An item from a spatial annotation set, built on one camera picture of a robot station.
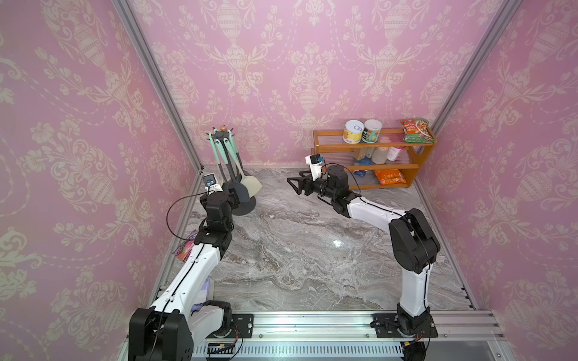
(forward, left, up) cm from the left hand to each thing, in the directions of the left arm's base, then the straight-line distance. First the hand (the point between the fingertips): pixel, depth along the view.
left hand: (222, 187), depth 80 cm
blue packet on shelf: (+28, -60, -20) cm, 69 cm away
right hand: (+9, -26, -2) cm, 27 cm away
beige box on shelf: (+25, -55, -4) cm, 60 cm away
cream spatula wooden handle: (+10, -3, +3) cm, 11 cm away
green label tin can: (+22, -55, +9) cm, 60 cm away
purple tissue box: (-31, +4, -19) cm, 36 cm away
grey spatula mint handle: (+8, +2, +7) cm, 11 cm away
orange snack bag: (+26, -74, -20) cm, 81 cm away
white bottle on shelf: (+25, -64, -6) cm, 69 cm away
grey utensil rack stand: (+8, -2, -25) cm, 26 cm away
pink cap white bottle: (+24, -69, -3) cm, 73 cm away
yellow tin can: (+22, -48, +9) cm, 54 cm away
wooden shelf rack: (+38, -49, -17) cm, 64 cm away
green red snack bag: (+24, -74, +8) cm, 79 cm away
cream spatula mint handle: (+11, -8, -11) cm, 18 cm away
